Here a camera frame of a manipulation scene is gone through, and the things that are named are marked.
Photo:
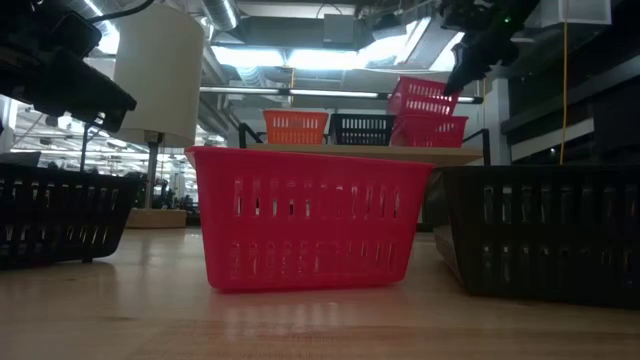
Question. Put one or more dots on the dark wall shelving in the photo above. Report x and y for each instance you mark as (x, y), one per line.
(575, 115)

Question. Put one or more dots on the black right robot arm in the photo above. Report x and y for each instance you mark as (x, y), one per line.
(522, 10)

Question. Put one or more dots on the wooden shelf with black legs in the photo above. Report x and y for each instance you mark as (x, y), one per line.
(350, 152)

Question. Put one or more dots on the gray ceiling box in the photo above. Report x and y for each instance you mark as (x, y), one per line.
(340, 29)

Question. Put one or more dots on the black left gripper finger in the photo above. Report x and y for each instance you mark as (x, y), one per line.
(100, 107)

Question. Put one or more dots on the bright ceiling light panel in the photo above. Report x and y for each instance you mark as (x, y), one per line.
(300, 57)

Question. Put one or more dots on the silver ventilation duct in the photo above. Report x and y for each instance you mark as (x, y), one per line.
(220, 12)

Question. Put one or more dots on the black plastic slotted basket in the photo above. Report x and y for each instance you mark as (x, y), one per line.
(540, 235)
(60, 215)
(361, 130)

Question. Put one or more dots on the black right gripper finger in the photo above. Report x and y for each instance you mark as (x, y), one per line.
(467, 65)

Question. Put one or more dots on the long horizontal white pipe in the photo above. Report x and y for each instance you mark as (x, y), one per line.
(330, 93)

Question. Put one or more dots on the orange plastic slotted basket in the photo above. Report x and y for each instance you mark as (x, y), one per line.
(295, 127)

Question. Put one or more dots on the white shade table lamp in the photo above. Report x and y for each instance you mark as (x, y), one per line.
(160, 75)

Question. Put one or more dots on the red plastic slotted basket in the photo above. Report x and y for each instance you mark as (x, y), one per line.
(430, 134)
(310, 220)
(420, 97)

